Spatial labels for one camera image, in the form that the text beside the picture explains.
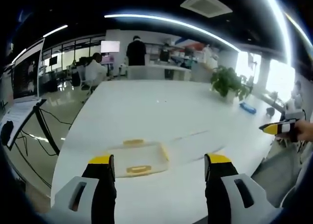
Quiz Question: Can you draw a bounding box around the black floor cable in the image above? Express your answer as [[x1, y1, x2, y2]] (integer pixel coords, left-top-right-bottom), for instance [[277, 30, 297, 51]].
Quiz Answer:
[[14, 108, 72, 158]]

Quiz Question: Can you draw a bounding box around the ceiling air conditioner unit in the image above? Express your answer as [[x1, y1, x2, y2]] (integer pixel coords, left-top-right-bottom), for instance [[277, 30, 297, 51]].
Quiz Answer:
[[180, 0, 233, 19]]

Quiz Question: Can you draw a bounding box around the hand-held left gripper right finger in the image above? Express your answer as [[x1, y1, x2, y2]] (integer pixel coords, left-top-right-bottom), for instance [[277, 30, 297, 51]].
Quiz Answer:
[[204, 153, 271, 224]]

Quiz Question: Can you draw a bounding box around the blue flat object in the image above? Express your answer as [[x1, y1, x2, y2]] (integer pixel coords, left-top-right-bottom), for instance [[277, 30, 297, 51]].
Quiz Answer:
[[239, 102, 257, 115]]

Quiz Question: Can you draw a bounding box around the large dark display screen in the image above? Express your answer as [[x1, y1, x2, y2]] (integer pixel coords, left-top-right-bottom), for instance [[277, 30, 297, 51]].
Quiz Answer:
[[11, 37, 46, 100]]

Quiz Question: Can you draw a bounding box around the short ceiling light strip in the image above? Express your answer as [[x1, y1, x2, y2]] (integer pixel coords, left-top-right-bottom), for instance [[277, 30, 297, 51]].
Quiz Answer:
[[43, 24, 69, 38]]

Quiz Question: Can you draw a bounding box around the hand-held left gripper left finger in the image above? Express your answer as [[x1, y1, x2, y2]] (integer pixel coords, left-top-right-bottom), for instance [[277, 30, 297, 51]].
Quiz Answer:
[[50, 154, 117, 224]]

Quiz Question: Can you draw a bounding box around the black object on tray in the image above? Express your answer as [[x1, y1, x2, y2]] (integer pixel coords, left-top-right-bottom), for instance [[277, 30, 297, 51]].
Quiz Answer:
[[0, 120, 15, 144]]

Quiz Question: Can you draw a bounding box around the white tray on black stand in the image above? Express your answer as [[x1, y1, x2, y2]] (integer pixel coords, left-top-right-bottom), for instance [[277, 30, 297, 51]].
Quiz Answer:
[[0, 98, 61, 157]]

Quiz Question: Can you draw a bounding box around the bright wall monitor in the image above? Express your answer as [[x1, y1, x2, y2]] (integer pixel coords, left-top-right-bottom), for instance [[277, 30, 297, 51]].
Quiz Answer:
[[100, 40, 121, 53]]

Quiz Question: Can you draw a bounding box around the long ceiling light strip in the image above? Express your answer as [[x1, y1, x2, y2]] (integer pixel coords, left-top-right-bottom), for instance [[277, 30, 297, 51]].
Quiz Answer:
[[104, 13, 240, 53]]

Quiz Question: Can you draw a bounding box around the white curved counter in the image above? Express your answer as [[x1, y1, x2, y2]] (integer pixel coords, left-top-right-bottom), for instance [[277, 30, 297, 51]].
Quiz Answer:
[[127, 63, 192, 81]]

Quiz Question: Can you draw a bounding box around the person's right hand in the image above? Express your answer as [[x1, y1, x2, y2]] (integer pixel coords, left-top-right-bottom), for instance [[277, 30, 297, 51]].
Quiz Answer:
[[294, 120, 313, 142]]

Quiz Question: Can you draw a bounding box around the clear box with yellow clips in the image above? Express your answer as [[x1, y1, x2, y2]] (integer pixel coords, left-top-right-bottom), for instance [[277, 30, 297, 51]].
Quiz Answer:
[[107, 138, 171, 179]]

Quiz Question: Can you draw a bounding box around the green potted plant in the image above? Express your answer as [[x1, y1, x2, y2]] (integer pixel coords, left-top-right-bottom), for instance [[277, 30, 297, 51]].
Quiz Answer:
[[210, 65, 251, 103]]

